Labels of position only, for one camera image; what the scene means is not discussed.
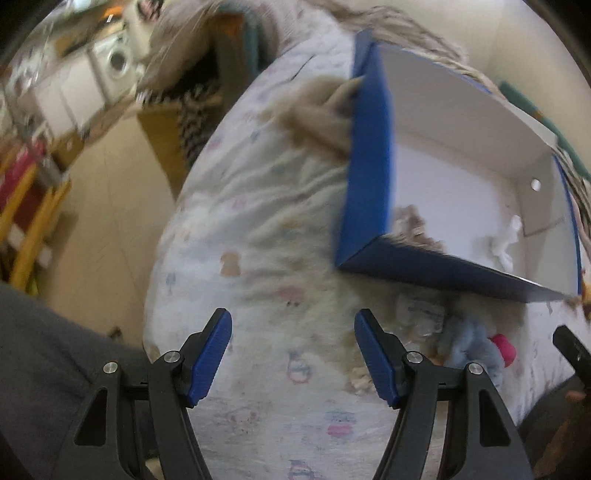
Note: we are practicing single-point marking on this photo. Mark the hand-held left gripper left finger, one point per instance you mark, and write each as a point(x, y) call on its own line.
point(210, 357)

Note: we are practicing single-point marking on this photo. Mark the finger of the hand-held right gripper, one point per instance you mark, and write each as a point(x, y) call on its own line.
point(572, 350)

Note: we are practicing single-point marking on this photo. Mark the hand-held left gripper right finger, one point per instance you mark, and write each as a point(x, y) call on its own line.
point(376, 364)

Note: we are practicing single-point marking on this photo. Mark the light blue plush toy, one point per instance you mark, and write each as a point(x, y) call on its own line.
point(471, 346)

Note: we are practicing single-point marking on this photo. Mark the blue cardboard box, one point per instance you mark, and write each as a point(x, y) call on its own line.
point(369, 184)

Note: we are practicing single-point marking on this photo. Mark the clear plastic packet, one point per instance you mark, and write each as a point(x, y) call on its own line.
point(422, 314)

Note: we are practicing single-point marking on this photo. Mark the small white plush toy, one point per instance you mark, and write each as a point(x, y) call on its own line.
point(505, 242)

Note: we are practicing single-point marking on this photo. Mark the small beige plush toy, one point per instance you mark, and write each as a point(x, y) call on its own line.
point(413, 228)

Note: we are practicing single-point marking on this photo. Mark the printed white bed sheet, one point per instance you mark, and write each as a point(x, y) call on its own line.
point(258, 221)

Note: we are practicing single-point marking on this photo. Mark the person's grey trouser leg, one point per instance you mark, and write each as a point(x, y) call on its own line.
point(55, 360)

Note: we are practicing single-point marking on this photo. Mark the black white striped cloth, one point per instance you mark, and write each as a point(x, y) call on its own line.
point(194, 120)

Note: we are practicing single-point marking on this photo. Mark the white washing machine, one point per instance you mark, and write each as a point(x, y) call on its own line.
point(115, 57)

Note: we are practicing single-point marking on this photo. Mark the wooden bed frame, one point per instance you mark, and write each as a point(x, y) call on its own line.
point(221, 55)

